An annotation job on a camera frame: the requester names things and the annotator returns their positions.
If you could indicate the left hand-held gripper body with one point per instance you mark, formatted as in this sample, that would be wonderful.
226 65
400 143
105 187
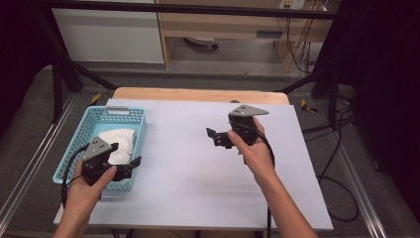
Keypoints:
96 150

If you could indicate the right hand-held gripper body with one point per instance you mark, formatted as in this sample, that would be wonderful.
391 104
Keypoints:
246 111

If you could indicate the white cloth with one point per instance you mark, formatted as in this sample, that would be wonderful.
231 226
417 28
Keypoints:
122 140

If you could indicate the light blue plastic basket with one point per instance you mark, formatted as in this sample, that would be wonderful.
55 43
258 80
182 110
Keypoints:
99 122

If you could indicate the person's left hand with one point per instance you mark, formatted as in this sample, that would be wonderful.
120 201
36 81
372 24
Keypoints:
82 195

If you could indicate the person's right hand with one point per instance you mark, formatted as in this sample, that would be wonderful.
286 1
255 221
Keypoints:
259 158

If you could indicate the wooden table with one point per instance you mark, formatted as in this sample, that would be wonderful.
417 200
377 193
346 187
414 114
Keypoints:
198 94

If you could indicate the yellow black clamp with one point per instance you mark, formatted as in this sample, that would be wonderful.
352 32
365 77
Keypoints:
95 98
307 107

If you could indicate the white board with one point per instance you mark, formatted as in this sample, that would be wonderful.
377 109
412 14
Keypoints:
185 191

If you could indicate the black metal stand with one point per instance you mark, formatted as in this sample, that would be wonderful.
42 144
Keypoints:
57 86
333 95

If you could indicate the chair base with caster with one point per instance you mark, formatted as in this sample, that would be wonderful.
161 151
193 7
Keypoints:
203 41

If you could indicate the wooden desk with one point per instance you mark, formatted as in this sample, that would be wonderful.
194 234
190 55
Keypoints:
214 26

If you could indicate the white cabinet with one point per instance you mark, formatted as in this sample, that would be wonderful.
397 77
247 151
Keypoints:
105 36

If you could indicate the white power strip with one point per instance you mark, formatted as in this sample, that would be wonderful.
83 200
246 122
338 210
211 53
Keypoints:
292 4

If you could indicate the black curtain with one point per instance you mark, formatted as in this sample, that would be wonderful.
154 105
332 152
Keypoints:
16 49
389 99

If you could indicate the aluminium rail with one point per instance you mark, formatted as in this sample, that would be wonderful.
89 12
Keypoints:
361 195
36 155

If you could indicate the black horizontal frame bar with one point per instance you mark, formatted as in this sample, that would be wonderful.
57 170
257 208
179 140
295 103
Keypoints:
198 9

